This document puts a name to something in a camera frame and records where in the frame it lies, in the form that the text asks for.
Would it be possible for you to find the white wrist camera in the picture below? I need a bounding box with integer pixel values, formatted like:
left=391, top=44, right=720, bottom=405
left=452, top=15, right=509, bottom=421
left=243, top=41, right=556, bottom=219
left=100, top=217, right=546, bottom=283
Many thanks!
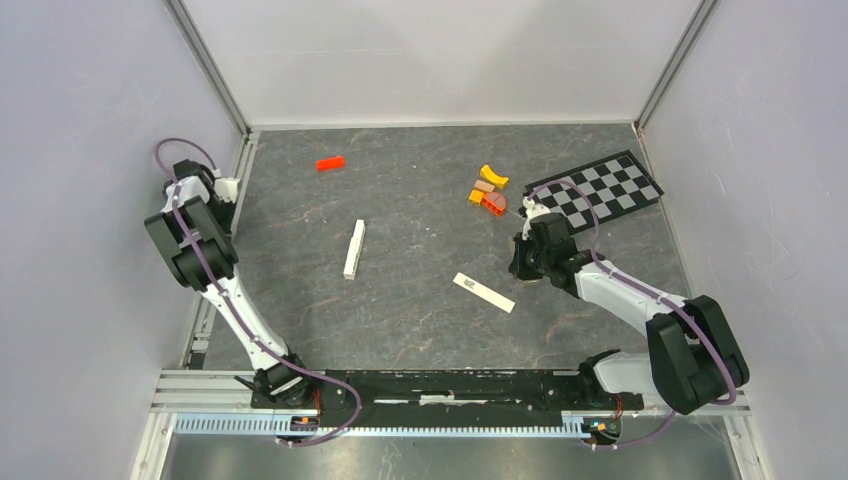
left=521, top=197, right=551, bottom=241
left=212, top=169, right=240, bottom=204

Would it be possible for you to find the left aluminium frame post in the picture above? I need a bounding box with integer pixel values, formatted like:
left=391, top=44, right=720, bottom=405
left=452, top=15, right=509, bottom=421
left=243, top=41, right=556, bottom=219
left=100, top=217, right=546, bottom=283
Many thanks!
left=163, top=0, right=252, bottom=137

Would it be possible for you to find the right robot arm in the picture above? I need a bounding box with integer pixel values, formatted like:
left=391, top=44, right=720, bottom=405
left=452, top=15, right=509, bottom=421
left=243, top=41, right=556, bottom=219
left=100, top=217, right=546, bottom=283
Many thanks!
left=509, top=205, right=750, bottom=415

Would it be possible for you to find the grey slotted cable duct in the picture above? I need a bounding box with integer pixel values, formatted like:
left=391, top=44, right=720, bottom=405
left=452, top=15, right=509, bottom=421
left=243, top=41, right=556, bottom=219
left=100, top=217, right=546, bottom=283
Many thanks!
left=173, top=413, right=590, bottom=440

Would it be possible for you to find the orange semicircle block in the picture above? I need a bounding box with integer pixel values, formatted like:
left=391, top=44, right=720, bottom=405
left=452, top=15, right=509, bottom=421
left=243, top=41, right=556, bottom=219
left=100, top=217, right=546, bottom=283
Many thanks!
left=480, top=191, right=508, bottom=217

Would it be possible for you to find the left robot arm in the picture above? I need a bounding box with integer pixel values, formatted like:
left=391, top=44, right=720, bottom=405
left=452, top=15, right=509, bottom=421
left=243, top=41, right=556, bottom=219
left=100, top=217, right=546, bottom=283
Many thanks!
left=144, top=159, right=314, bottom=408

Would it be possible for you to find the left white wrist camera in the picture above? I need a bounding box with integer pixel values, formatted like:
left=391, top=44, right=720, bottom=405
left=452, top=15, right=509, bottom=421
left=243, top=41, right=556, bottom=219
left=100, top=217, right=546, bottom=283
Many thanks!
left=212, top=169, right=240, bottom=204

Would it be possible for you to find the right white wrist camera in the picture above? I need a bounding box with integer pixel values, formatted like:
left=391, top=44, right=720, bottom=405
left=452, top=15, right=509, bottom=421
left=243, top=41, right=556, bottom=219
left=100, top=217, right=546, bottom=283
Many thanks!
left=521, top=197, right=551, bottom=241

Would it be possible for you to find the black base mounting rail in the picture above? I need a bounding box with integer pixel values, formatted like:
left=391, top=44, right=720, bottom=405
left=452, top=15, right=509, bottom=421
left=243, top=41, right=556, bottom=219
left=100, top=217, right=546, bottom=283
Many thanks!
left=251, top=369, right=644, bottom=428

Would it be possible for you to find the red rectangular block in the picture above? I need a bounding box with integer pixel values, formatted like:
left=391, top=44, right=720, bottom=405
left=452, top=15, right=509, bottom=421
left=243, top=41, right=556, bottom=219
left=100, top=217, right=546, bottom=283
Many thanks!
left=315, top=156, right=346, bottom=172

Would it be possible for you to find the white stick remote cover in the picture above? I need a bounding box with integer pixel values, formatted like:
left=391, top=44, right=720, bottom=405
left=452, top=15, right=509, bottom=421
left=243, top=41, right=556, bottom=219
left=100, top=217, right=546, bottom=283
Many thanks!
left=453, top=272, right=515, bottom=313

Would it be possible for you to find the yellow curved block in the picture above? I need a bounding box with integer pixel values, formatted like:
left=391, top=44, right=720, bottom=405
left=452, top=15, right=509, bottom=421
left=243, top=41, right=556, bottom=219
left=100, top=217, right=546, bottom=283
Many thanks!
left=480, top=164, right=509, bottom=189

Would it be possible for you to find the yellow small block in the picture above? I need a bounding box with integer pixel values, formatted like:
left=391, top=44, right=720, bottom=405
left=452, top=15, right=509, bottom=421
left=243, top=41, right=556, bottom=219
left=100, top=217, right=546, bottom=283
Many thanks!
left=468, top=189, right=485, bottom=206

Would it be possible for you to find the black white checkerboard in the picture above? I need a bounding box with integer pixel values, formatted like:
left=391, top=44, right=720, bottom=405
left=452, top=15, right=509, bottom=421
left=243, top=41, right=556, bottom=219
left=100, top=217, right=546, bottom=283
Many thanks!
left=525, top=150, right=664, bottom=234

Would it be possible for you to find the right aluminium frame post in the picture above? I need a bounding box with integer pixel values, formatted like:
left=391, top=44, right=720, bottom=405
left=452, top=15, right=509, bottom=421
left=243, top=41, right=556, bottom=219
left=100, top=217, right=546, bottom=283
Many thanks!
left=633, top=0, right=720, bottom=135

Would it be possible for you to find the aluminium frame post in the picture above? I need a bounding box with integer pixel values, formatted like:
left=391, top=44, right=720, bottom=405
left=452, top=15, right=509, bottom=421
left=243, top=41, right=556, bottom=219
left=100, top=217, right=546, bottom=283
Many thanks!
left=163, top=0, right=252, bottom=137
left=633, top=0, right=720, bottom=135

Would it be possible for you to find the tan small block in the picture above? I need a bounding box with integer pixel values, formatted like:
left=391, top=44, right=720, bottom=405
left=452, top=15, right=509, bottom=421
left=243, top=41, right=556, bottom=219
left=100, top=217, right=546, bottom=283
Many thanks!
left=474, top=180, right=495, bottom=193

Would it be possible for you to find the white and black stick remote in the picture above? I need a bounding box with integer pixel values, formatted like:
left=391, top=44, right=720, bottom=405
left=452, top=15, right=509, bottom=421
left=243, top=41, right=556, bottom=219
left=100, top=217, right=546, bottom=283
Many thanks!
left=343, top=219, right=366, bottom=280

